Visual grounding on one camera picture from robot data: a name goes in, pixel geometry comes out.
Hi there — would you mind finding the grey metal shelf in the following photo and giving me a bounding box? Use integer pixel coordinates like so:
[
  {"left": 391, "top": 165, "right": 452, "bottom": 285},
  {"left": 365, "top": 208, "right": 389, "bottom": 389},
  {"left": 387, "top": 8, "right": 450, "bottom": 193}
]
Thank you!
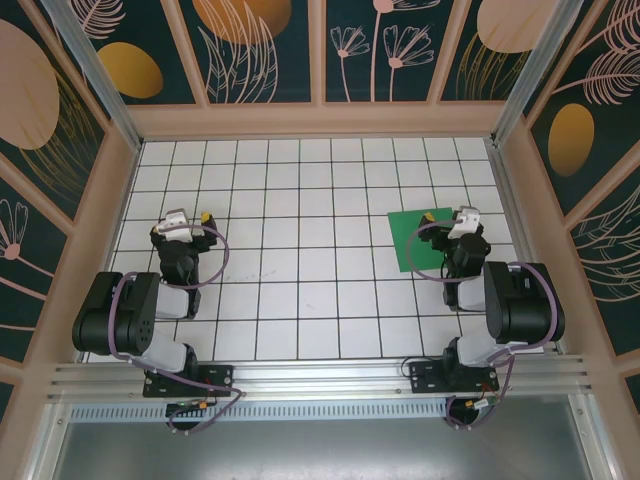
[{"left": 49, "top": 418, "right": 614, "bottom": 480}]

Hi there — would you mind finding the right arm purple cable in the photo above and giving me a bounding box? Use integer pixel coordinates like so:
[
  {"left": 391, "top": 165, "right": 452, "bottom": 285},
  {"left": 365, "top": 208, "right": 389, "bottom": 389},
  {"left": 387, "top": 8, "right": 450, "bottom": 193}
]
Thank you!
[{"left": 406, "top": 219, "right": 560, "bottom": 432}]

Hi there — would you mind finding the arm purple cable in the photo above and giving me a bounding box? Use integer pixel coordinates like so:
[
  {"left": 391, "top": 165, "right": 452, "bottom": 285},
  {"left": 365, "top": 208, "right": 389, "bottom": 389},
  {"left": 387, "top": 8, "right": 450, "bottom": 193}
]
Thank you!
[
  {"left": 406, "top": 219, "right": 560, "bottom": 432},
  {"left": 110, "top": 222, "right": 246, "bottom": 436}
]

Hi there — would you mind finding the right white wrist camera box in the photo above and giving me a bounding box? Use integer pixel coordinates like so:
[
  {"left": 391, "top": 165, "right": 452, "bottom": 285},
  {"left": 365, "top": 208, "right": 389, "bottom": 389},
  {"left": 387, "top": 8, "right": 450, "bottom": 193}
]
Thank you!
[{"left": 446, "top": 205, "right": 482, "bottom": 241}]

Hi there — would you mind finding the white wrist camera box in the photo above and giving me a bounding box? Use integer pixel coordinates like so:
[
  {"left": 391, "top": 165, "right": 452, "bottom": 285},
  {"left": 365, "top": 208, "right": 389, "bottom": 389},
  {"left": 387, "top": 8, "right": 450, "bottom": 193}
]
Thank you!
[
  {"left": 156, "top": 209, "right": 195, "bottom": 245},
  {"left": 446, "top": 205, "right": 482, "bottom": 241}
]

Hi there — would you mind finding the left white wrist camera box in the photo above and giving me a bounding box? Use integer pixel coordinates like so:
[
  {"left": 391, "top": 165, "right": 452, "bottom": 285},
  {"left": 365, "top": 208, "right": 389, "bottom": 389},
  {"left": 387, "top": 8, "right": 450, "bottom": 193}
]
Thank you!
[{"left": 156, "top": 209, "right": 195, "bottom": 245}]

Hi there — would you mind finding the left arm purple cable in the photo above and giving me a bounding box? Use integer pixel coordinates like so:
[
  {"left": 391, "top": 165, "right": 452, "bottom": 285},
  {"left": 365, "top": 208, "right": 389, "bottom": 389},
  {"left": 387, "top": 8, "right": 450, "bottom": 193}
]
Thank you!
[{"left": 110, "top": 222, "right": 246, "bottom": 436}]

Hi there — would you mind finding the aluminium side rail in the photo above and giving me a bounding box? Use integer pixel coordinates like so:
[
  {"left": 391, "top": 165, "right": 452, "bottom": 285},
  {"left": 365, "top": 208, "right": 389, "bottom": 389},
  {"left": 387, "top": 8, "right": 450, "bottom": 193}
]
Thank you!
[{"left": 487, "top": 142, "right": 569, "bottom": 357}]

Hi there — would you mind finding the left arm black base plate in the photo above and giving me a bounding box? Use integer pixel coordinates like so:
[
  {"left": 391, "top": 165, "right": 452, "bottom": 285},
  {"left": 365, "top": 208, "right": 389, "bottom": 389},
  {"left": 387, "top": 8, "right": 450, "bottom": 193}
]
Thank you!
[{"left": 142, "top": 363, "right": 236, "bottom": 400}]

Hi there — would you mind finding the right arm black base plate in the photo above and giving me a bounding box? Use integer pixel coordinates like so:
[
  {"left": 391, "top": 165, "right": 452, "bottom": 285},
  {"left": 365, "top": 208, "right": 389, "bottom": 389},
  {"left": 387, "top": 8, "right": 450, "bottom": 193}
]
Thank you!
[{"left": 408, "top": 360, "right": 501, "bottom": 396}]

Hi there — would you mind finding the aluminium frame post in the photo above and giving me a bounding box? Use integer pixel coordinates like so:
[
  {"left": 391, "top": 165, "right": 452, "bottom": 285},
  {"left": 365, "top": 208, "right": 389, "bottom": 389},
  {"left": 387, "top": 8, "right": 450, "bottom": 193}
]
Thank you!
[
  {"left": 39, "top": 0, "right": 144, "bottom": 152},
  {"left": 489, "top": 0, "right": 586, "bottom": 146}
]

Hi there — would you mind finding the long aluminium mounting rail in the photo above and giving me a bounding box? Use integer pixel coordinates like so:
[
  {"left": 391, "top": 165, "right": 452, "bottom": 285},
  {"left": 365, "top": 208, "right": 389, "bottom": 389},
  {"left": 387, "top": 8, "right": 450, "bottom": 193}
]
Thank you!
[{"left": 47, "top": 353, "right": 597, "bottom": 402}]

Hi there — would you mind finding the grey slotted cable duct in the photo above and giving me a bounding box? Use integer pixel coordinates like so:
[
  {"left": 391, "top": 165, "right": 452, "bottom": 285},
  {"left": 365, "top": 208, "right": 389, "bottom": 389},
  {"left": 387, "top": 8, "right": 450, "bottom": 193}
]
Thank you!
[{"left": 69, "top": 402, "right": 451, "bottom": 422}]

